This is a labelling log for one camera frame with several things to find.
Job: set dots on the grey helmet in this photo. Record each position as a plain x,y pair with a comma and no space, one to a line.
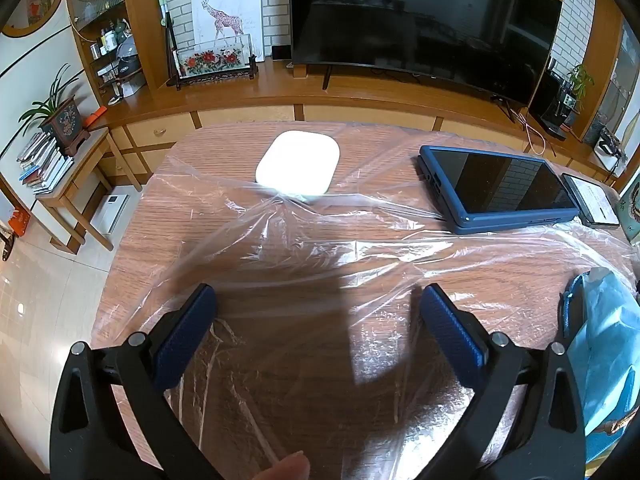
126,57

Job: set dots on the floral glass panel on stand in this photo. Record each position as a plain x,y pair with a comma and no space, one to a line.
210,60

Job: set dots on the round framed wall picture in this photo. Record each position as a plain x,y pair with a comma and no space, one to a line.
35,5

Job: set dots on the white floor appliance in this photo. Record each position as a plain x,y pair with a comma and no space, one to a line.
110,210

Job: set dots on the black flat television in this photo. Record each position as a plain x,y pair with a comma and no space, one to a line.
425,20

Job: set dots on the wooden television cabinet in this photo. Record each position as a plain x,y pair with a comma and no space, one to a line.
225,95

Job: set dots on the wooden side table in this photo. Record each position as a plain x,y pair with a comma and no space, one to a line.
87,160

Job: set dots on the tablet in blue case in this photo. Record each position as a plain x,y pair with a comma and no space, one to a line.
500,185

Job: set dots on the white rounded box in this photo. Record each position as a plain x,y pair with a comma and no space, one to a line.
297,162

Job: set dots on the patterned green mug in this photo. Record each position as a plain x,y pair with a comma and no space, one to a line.
632,215

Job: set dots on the person's left hand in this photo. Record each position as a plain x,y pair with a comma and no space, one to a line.
282,467

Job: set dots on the black smartphone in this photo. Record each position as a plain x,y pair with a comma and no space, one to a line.
592,200

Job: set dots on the small orange object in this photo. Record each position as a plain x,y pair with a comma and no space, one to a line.
92,117

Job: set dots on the potted plant in dark pot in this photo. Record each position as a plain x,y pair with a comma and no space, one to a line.
65,125

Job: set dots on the light blue fabric bag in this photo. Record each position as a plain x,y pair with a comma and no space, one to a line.
610,340

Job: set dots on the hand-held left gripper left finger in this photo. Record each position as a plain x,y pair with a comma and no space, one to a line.
185,340

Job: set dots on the stack of books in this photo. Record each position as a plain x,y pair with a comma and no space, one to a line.
42,165

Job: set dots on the black and white gadget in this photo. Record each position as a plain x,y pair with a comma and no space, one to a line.
607,142

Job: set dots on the orange box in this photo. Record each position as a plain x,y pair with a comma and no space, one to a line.
20,222

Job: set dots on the black coffee machine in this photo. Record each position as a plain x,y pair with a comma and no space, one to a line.
555,105

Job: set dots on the small green houseplant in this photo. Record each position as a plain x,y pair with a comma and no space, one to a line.
580,80

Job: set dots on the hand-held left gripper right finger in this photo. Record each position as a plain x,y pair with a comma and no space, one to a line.
452,335

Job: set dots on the group of small jars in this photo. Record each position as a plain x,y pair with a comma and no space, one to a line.
107,40

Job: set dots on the giraffe picture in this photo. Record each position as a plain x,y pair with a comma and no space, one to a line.
225,10

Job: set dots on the clear plastic table sheet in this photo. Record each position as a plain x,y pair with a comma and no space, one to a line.
325,260

